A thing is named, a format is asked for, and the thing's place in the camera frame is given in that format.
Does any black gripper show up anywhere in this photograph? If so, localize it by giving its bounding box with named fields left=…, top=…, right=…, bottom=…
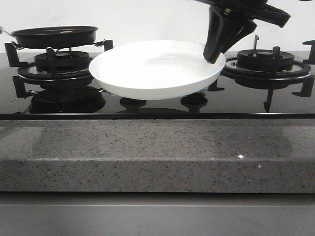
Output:
left=199, top=0, right=291, bottom=63

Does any white plate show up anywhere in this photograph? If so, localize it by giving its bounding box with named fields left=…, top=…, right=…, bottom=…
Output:
left=89, top=40, right=226, bottom=100

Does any black frying pan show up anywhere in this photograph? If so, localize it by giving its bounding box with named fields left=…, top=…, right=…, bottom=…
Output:
left=0, top=26, right=98, bottom=49

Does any right black gas burner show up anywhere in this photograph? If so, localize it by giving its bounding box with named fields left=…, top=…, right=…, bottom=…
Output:
left=236, top=49, right=295, bottom=72

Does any black gas burner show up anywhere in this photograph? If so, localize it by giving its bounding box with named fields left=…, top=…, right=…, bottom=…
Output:
left=34, top=51, right=90, bottom=71
left=236, top=49, right=295, bottom=72

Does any left black gas burner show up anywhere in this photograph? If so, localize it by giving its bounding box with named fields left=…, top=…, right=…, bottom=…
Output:
left=34, top=51, right=90, bottom=71

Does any black glass cooktop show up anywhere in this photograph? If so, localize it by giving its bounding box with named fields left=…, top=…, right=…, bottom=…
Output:
left=0, top=53, right=315, bottom=120

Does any wire pan support ring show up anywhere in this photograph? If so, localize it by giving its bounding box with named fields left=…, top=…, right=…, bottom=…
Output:
left=11, top=39, right=106, bottom=55

